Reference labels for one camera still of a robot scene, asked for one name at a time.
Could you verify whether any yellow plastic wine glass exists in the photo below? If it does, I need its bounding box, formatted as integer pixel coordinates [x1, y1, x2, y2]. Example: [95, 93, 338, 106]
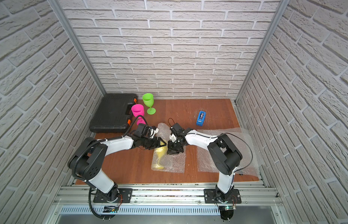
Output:
[152, 146, 167, 169]

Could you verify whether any blue tape dispenser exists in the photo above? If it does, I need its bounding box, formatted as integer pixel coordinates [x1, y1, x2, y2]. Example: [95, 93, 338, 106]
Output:
[196, 111, 206, 127]

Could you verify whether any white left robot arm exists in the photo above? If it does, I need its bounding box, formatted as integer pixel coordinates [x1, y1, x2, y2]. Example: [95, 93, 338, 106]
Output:
[67, 134, 167, 195]

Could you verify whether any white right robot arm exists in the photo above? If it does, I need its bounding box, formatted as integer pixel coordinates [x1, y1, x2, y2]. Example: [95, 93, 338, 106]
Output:
[167, 127, 243, 196]

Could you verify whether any pink plastic wine glass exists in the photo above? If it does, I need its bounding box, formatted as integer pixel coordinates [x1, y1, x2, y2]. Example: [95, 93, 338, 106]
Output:
[131, 104, 146, 125]

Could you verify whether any green plastic wine glass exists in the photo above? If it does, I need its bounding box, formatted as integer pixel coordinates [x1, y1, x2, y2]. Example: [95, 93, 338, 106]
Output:
[142, 93, 156, 115]

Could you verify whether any black plastic tool case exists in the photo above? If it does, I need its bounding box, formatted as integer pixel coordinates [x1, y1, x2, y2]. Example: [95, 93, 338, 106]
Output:
[89, 93, 138, 133]

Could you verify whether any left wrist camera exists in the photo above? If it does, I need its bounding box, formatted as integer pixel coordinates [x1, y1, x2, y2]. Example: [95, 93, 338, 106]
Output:
[133, 123, 159, 138]

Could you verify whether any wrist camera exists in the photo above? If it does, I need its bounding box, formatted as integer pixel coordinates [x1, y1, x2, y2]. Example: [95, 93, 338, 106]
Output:
[170, 123, 186, 141]
[133, 123, 159, 138]

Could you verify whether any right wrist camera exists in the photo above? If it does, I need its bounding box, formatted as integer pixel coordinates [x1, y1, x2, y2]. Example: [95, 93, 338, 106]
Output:
[170, 123, 186, 141]

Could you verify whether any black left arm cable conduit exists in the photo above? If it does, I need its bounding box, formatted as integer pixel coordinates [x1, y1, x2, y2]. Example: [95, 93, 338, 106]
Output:
[71, 114, 148, 219]

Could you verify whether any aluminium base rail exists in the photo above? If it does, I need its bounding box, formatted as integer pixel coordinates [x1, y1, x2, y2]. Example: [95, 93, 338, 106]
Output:
[44, 181, 289, 224]

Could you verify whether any left aluminium corner post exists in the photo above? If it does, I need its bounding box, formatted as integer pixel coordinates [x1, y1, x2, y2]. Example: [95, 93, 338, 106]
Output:
[48, 0, 106, 96]

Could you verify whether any aluminium corner post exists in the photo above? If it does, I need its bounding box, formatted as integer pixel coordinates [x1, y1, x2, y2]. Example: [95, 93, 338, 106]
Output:
[48, 0, 106, 96]
[235, 0, 290, 105]

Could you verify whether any right aluminium corner post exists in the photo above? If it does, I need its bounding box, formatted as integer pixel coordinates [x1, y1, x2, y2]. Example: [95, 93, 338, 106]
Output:
[235, 0, 290, 105]

